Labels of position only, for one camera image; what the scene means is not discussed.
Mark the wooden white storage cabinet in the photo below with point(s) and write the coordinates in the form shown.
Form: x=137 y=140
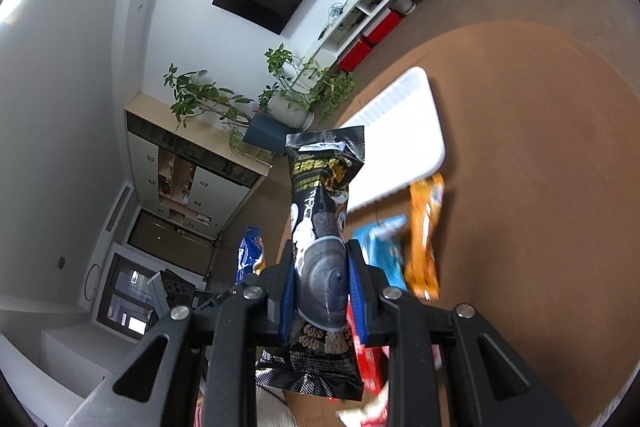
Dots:
x=188 y=174

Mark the blue cookie packet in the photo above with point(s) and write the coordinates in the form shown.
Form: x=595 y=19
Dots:
x=251 y=254

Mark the red storage box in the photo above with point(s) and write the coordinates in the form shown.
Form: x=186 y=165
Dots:
x=379 y=28
x=354 y=55

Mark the black cookie packet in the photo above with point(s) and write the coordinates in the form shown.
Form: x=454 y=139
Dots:
x=319 y=357

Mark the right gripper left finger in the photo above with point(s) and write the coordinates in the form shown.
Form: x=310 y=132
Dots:
x=197 y=365

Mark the blue planter tall plant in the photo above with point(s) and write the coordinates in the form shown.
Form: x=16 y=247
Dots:
x=247 y=122

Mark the white plastic tray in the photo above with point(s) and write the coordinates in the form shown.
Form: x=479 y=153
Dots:
x=403 y=139

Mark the light blue snack bag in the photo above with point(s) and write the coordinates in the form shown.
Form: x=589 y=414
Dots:
x=380 y=245

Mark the white planter right plant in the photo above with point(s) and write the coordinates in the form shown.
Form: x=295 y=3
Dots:
x=302 y=89

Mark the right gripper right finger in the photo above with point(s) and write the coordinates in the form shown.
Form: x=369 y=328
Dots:
x=487 y=382

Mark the white red long snack packet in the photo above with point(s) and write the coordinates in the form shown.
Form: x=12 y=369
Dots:
x=374 y=368

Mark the red storage box left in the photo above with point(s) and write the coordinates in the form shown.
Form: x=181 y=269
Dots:
x=354 y=55

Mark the orange snack packet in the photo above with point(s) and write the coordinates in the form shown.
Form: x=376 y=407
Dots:
x=425 y=207

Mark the red storage box right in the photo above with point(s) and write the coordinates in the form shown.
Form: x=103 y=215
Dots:
x=379 y=28

